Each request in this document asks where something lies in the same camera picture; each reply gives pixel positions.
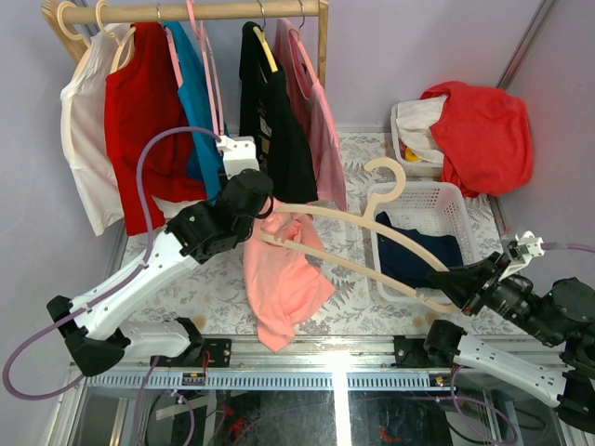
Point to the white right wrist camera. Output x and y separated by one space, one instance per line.
521 251

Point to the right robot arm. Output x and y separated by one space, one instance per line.
553 361

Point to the red hanging t-shirt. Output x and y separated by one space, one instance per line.
141 101

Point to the white perforated plastic basket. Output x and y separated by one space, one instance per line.
434 209

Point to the white garment in basket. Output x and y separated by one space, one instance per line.
413 121

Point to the beige hanger with red shirt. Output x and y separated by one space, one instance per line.
124 43

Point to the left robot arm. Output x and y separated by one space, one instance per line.
99 333

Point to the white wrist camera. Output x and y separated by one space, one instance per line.
238 154
521 251

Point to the aluminium frame rail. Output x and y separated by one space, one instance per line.
307 350

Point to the pink hanging t-shirt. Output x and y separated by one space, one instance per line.
318 123

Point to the salmon pink t-shirt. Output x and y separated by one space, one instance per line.
283 288

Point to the blue hanging t-shirt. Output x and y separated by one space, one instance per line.
205 161

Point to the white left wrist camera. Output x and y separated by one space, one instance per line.
238 154

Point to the grey slotted cable duct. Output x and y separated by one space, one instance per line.
229 380

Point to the pink hanger with blue shirt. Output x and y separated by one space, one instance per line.
171 48

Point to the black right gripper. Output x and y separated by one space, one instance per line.
483 285

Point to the wooden clothes rack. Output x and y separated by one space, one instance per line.
178 12

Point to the yellow object in basket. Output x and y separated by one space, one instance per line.
410 156

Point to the navy blue folded garment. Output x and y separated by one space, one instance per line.
404 266

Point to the small white laundry basket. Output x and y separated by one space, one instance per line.
413 169

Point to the black hanging t-shirt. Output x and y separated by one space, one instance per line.
266 115

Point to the white hanging t-shirt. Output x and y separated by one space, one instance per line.
83 135

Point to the orange-red t-shirt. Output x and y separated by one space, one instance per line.
485 137

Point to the yellow hanger with black shirt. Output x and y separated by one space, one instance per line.
259 33

